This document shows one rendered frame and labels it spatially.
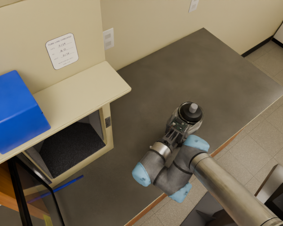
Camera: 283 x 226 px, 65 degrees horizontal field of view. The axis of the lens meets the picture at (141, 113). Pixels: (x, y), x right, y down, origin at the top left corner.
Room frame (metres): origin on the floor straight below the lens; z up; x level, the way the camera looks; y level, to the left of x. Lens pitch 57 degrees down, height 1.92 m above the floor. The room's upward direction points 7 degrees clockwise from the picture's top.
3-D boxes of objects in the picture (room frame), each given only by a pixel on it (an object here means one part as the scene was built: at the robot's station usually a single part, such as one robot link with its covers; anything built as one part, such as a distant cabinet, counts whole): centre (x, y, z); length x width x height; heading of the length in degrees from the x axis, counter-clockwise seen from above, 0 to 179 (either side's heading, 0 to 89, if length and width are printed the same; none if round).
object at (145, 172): (0.26, -0.05, 1.17); 0.11 x 0.09 x 0.08; 149
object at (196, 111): (0.52, -0.20, 1.18); 0.09 x 0.09 x 0.07
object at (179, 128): (0.40, -0.13, 1.17); 0.12 x 0.08 x 0.09; 149
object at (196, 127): (0.46, -0.22, 1.17); 0.09 x 0.03 x 0.06; 124
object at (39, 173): (0.20, 0.33, 1.19); 0.03 x 0.02 x 0.39; 134
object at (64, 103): (0.26, 0.18, 1.46); 0.32 x 0.11 x 0.10; 134
